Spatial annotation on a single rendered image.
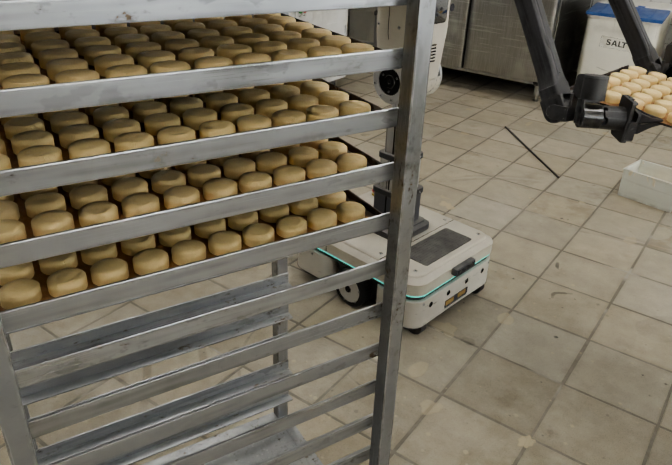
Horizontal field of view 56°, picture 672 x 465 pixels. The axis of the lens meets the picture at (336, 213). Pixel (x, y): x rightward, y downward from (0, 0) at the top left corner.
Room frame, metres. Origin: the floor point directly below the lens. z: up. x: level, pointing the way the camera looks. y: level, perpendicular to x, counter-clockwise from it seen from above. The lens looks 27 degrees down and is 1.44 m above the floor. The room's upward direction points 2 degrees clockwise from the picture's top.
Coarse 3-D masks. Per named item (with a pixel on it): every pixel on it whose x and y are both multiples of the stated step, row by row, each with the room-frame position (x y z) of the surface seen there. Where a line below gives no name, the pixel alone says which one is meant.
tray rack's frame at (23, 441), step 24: (0, 336) 0.59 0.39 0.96; (0, 360) 0.58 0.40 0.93; (0, 384) 0.58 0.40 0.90; (0, 408) 0.58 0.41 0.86; (24, 408) 0.97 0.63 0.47; (24, 432) 0.59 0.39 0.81; (240, 432) 1.23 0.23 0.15; (288, 432) 1.23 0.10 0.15; (24, 456) 0.58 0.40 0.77; (168, 456) 1.14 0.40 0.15; (240, 456) 1.15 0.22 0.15; (264, 456) 1.15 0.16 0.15; (312, 456) 1.16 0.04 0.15
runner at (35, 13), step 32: (0, 0) 0.65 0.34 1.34; (32, 0) 0.67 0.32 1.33; (64, 0) 0.68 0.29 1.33; (96, 0) 0.70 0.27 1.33; (128, 0) 0.72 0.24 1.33; (160, 0) 0.74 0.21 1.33; (192, 0) 0.76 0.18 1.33; (224, 0) 0.78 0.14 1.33; (256, 0) 0.80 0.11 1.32; (288, 0) 0.83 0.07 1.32; (320, 0) 0.85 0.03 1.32; (352, 0) 0.88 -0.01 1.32; (384, 0) 0.90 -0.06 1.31
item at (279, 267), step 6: (276, 264) 1.28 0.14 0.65; (282, 264) 1.29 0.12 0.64; (276, 270) 1.28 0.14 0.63; (282, 270) 1.29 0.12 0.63; (276, 324) 1.29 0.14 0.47; (282, 324) 1.29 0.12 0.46; (276, 330) 1.29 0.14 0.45; (282, 330) 1.29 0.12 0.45; (276, 354) 1.29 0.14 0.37; (282, 354) 1.29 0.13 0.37; (276, 360) 1.29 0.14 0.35; (282, 360) 1.29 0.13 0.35; (276, 408) 1.29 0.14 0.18; (282, 408) 1.29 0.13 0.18; (276, 414) 1.29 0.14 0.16; (282, 414) 1.29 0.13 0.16
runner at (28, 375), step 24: (384, 264) 0.92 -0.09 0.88; (288, 288) 0.83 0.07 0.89; (312, 288) 0.85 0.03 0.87; (336, 288) 0.87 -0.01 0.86; (216, 312) 0.76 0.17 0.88; (240, 312) 0.78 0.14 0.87; (144, 336) 0.70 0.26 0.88; (168, 336) 0.72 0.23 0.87; (48, 360) 0.64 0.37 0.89; (72, 360) 0.65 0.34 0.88; (96, 360) 0.67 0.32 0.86; (24, 384) 0.62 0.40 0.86
